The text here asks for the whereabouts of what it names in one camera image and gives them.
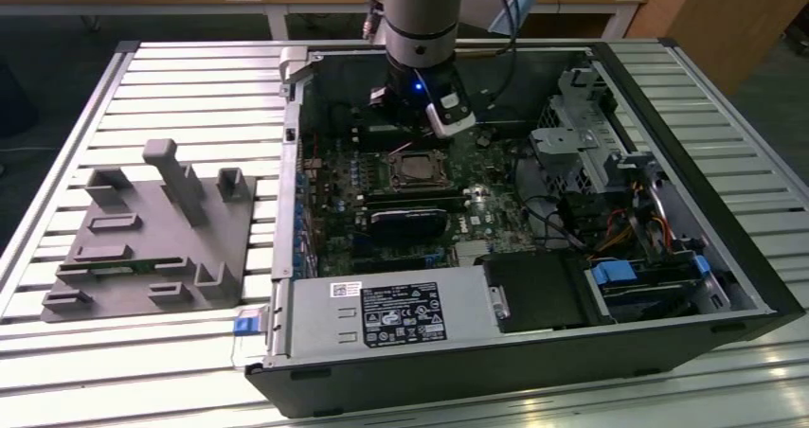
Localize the gray metal drive cage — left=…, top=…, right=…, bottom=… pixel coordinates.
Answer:
left=517, top=65, right=656, bottom=197

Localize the metal socket cover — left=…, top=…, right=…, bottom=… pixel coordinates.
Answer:
left=386, top=149, right=452, bottom=190

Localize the gray power supply unit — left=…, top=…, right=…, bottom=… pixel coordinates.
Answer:
left=270, top=264, right=512, bottom=368

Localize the blue plastic latch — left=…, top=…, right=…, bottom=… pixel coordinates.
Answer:
left=231, top=314, right=265, bottom=338

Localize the hard disk in blue carrier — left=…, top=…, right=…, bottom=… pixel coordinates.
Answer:
left=584, top=259, right=703, bottom=302

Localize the silver CPU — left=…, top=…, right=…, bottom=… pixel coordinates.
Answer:
left=403, top=156, right=440, bottom=181

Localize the black open PC case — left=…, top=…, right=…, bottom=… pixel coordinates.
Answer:
left=245, top=37, right=808, bottom=419

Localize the green RAM stick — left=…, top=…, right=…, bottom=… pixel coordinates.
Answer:
left=80, top=261, right=158, bottom=278

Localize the small silver heatsink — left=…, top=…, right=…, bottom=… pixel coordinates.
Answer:
left=454, top=242, right=493, bottom=264

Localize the red yellow wire bundle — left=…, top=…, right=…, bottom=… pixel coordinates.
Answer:
left=586, top=209, right=672, bottom=261

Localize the RAM stick with white label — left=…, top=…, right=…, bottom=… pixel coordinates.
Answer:
left=357, top=120, right=414, bottom=140

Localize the black internal cable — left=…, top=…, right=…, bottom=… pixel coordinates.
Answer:
left=522, top=194, right=589, bottom=252

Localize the black graphics card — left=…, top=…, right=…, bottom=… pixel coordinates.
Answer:
left=366, top=205, right=452, bottom=242

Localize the green motherboard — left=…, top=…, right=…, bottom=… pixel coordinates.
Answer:
left=297, top=124, right=552, bottom=278

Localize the wooden cabinet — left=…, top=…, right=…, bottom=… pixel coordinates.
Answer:
left=644, top=0, right=809, bottom=97

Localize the gray parts rack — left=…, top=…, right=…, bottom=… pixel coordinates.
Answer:
left=38, top=137, right=261, bottom=324

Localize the black RAM stick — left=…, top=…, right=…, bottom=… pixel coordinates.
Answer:
left=361, top=194, right=465, bottom=212
left=366, top=187, right=462, bottom=201

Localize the CPU socket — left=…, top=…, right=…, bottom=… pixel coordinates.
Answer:
left=383, top=147, right=454, bottom=191

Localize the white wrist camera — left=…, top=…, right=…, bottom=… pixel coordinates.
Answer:
left=423, top=91, right=477, bottom=139

